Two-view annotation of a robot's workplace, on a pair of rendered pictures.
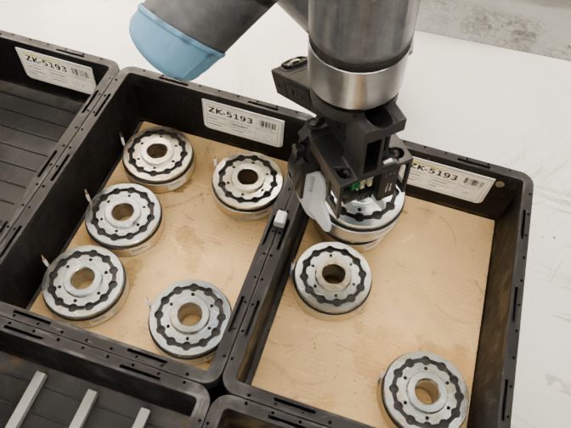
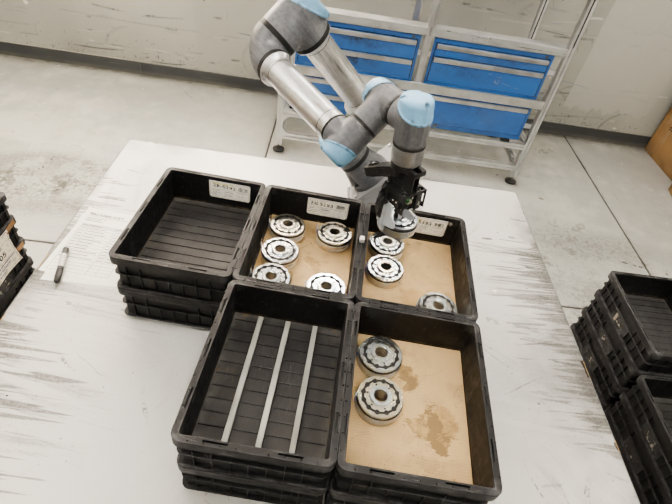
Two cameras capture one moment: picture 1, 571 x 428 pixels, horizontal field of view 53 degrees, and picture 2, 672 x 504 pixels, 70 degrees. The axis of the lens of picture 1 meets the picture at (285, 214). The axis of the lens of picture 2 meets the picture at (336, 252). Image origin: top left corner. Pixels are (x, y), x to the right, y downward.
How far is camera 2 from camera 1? 0.68 m
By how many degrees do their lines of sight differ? 17
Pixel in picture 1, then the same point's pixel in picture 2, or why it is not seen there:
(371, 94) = (416, 161)
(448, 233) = (430, 251)
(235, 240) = (334, 260)
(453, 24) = not seen: hidden behind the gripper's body
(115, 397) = (298, 324)
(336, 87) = (404, 159)
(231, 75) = not seen: hidden behind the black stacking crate
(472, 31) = not seen: hidden behind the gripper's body
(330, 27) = (404, 138)
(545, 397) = (487, 326)
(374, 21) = (419, 135)
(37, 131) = (219, 221)
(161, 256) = (300, 269)
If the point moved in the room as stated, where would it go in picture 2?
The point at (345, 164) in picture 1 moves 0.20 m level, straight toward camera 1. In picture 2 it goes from (404, 192) to (410, 251)
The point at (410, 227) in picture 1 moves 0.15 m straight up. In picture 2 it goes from (413, 250) to (426, 211)
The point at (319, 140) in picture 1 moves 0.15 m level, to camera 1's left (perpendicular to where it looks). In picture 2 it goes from (392, 186) to (328, 183)
